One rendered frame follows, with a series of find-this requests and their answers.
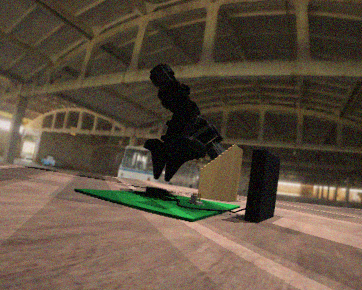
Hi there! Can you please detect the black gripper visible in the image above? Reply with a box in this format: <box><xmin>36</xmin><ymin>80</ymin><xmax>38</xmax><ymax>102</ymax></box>
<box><xmin>143</xmin><ymin>116</ymin><xmax>207</xmax><ymax>182</ymax></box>

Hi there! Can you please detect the green circuit board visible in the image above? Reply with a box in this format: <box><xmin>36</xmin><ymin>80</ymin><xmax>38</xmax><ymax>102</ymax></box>
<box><xmin>74</xmin><ymin>189</ymin><xmax>240</xmax><ymax>222</ymax></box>

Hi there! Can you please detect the black cable with plug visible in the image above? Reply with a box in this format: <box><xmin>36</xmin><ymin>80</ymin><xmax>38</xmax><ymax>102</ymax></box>
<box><xmin>145</xmin><ymin>186</ymin><xmax>246</xmax><ymax>213</ymax></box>

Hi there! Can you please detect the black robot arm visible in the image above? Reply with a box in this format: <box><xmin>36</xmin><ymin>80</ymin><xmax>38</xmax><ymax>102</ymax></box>
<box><xmin>149</xmin><ymin>63</ymin><xmax>225</xmax><ymax>161</ymax></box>

